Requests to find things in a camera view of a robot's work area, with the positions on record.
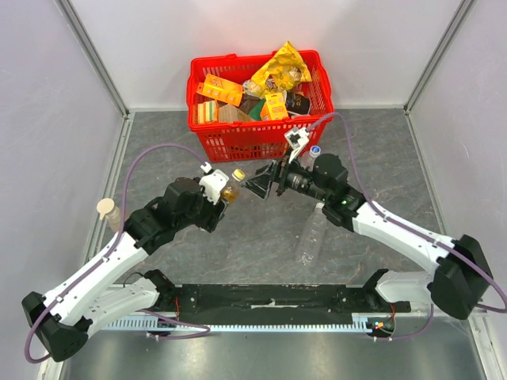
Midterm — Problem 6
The clear wrapped snack pack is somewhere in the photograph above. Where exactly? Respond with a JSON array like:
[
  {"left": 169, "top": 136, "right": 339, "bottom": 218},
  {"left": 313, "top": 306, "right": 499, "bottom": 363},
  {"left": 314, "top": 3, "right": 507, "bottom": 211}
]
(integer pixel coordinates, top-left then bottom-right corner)
[{"left": 242, "top": 79, "right": 264, "bottom": 98}]

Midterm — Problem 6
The white cable duct rail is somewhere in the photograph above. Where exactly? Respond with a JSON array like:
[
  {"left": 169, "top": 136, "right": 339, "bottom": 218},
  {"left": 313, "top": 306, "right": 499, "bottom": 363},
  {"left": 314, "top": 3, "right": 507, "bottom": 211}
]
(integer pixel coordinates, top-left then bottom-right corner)
[{"left": 102, "top": 313, "right": 372, "bottom": 333}]

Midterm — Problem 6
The green package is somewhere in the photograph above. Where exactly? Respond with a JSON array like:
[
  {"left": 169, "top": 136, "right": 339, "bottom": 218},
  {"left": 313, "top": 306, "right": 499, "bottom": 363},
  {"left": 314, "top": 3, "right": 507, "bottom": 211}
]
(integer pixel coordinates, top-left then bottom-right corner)
[{"left": 249, "top": 99, "right": 265, "bottom": 121}]

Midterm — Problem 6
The clear bottle blue cap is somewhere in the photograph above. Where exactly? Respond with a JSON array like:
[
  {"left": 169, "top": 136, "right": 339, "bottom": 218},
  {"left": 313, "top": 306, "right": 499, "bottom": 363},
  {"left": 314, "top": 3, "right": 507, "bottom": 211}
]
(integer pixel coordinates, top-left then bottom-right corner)
[{"left": 299, "top": 145, "right": 322, "bottom": 170}]

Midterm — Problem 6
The empty clear plastic bottle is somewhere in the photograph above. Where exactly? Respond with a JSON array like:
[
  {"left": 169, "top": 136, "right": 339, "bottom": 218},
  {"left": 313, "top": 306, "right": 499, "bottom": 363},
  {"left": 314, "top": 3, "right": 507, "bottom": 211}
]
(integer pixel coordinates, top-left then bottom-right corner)
[{"left": 295, "top": 202, "right": 328, "bottom": 267}]

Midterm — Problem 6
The wooden block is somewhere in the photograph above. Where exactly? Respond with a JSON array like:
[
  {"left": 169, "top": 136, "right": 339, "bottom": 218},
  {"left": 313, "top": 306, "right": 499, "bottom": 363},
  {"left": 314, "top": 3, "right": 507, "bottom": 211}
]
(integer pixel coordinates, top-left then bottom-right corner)
[{"left": 218, "top": 104, "right": 254, "bottom": 124}]

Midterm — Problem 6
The yellow tea bottle red label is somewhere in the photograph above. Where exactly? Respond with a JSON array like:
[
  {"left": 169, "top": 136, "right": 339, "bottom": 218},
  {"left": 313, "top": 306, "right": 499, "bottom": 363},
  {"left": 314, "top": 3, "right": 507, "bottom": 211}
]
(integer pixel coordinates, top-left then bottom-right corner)
[{"left": 221, "top": 169, "right": 246, "bottom": 203}]

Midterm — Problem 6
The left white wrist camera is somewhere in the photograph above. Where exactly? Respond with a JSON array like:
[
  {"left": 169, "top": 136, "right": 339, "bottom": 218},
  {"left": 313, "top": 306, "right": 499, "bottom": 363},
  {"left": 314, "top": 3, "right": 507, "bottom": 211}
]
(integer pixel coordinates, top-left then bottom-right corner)
[{"left": 199, "top": 161, "right": 229, "bottom": 205}]

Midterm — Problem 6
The red plastic shopping basket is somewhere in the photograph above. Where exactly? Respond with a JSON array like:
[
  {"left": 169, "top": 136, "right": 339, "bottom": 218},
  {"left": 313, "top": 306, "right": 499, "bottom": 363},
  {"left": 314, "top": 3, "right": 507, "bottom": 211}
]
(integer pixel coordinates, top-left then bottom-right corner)
[{"left": 186, "top": 50, "right": 334, "bottom": 162}]

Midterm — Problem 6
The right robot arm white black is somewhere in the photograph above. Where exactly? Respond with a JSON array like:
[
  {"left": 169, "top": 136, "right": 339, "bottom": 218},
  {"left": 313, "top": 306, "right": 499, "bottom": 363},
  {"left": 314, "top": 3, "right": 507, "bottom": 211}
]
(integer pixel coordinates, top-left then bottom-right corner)
[{"left": 242, "top": 154, "right": 492, "bottom": 320}]

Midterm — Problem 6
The beige bottle round cap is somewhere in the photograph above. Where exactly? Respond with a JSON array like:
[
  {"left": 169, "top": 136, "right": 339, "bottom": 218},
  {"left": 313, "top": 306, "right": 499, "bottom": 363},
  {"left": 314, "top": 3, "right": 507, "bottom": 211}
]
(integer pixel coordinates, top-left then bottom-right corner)
[{"left": 96, "top": 198, "right": 128, "bottom": 233}]

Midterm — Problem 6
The yellow snack bag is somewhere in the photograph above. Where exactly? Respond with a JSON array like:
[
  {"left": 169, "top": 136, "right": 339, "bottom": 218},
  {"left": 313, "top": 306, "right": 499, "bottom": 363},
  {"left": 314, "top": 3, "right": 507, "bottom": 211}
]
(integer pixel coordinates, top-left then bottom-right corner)
[{"left": 250, "top": 41, "right": 312, "bottom": 97}]

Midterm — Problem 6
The orange box left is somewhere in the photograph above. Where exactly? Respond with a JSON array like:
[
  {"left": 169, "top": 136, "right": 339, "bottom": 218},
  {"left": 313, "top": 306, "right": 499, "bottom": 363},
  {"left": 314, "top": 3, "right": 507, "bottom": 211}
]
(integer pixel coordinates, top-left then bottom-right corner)
[{"left": 196, "top": 74, "right": 243, "bottom": 107}]

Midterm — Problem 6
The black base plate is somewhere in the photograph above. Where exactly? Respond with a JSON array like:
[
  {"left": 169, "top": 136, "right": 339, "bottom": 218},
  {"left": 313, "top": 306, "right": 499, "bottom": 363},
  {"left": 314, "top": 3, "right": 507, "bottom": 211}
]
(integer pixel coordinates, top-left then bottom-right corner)
[{"left": 159, "top": 284, "right": 411, "bottom": 326}]

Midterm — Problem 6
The orange box right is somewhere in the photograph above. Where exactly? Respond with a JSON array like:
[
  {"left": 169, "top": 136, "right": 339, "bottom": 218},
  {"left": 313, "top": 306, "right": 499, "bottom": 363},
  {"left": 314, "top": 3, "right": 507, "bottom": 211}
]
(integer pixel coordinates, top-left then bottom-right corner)
[{"left": 260, "top": 93, "right": 288, "bottom": 121}]

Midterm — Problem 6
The orange box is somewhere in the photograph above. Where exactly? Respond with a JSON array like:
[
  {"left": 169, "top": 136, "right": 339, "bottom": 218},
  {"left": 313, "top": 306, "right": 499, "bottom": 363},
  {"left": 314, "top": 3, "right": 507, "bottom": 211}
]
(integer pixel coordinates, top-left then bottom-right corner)
[
  {"left": 196, "top": 74, "right": 243, "bottom": 107},
  {"left": 260, "top": 93, "right": 288, "bottom": 121}
]

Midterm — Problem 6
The striped sponge pack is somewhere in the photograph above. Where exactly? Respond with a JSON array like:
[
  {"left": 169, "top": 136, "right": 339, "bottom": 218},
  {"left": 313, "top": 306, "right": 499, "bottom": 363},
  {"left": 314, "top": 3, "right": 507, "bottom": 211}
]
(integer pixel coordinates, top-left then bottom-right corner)
[{"left": 197, "top": 100, "right": 219, "bottom": 124}]

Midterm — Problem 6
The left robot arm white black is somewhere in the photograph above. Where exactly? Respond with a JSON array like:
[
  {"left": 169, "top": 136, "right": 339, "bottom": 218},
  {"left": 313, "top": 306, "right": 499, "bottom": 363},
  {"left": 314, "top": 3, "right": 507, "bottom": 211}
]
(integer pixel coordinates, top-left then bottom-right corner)
[{"left": 21, "top": 170, "right": 229, "bottom": 362}]

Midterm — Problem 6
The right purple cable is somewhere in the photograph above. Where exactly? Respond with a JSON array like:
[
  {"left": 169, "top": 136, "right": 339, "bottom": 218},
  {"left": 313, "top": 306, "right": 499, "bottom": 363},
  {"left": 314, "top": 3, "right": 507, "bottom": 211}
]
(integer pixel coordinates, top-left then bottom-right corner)
[{"left": 306, "top": 112, "right": 507, "bottom": 341}]

